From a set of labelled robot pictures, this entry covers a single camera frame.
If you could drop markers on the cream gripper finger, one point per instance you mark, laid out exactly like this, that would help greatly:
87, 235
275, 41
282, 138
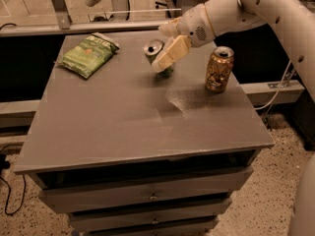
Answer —
175, 49
170, 28

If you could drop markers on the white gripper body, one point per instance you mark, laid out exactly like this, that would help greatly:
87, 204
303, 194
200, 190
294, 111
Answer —
194, 26

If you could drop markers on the green soda can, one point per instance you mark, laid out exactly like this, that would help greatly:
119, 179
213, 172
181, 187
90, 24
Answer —
152, 50

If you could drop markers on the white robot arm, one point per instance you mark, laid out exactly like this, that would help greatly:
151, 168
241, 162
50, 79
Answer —
290, 20

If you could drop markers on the orange soda can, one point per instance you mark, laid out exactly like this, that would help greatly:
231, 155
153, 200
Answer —
219, 68

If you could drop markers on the green chip bag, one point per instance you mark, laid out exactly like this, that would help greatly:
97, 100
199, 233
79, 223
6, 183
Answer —
89, 55

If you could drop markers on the grey drawer cabinet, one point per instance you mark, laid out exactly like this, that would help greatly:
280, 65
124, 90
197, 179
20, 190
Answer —
129, 153

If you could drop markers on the metal railing frame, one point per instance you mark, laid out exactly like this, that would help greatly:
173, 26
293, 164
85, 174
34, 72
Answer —
47, 17

